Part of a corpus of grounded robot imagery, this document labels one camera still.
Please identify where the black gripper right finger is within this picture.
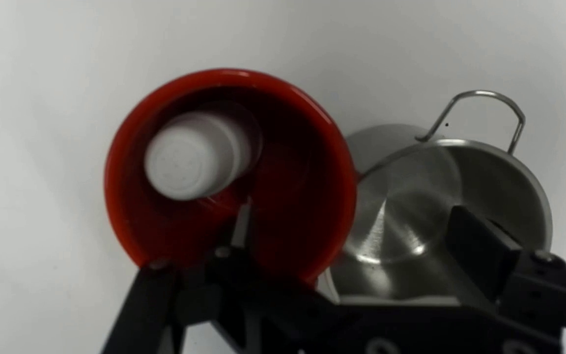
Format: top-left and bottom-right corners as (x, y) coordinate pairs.
(448, 205), (566, 354)

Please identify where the small silver pot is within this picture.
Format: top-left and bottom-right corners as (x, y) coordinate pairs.
(319, 89), (555, 307)

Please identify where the red orange cup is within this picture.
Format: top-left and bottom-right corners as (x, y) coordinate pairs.
(103, 67), (360, 288)

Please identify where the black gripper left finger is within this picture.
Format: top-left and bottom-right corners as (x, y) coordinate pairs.
(103, 195), (258, 354)

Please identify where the white cylinder inside cup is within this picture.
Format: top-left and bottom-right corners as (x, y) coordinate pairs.
(144, 109), (262, 203)

